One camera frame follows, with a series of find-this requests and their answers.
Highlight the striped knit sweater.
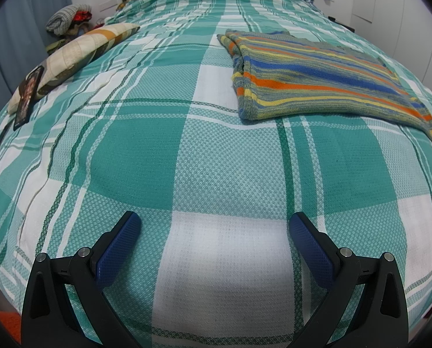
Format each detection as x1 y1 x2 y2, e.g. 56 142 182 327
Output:
217 29 432 144

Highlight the black smartphone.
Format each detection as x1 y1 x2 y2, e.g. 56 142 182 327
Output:
13 66 43 130

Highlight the green white plaid blanket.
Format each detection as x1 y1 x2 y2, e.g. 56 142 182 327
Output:
0 0 432 348

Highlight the blue grey curtain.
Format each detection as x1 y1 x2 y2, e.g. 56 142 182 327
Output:
0 0 72 127

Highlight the white wardrobe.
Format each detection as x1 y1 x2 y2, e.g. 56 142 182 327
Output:
350 0 432 88

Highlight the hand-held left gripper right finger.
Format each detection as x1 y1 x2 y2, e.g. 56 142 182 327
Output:
288 212 409 348

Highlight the cream patterned pillow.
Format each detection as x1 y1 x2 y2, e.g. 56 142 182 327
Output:
8 23 140 115

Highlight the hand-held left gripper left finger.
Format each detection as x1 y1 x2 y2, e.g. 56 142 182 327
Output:
20 211 142 348

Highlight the pile of clothes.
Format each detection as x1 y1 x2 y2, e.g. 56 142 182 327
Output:
46 3 106 46

